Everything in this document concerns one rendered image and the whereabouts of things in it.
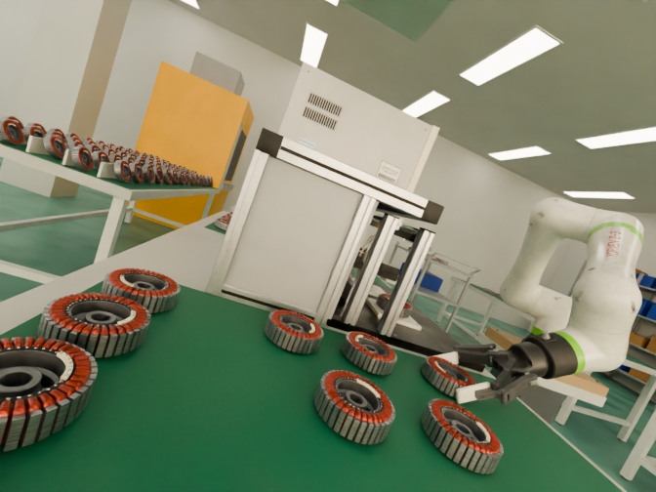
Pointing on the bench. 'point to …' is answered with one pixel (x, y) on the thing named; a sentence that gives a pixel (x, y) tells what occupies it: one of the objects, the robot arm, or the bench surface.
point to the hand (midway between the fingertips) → (449, 376)
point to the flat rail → (398, 230)
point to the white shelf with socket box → (403, 14)
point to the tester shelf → (373, 186)
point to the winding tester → (356, 128)
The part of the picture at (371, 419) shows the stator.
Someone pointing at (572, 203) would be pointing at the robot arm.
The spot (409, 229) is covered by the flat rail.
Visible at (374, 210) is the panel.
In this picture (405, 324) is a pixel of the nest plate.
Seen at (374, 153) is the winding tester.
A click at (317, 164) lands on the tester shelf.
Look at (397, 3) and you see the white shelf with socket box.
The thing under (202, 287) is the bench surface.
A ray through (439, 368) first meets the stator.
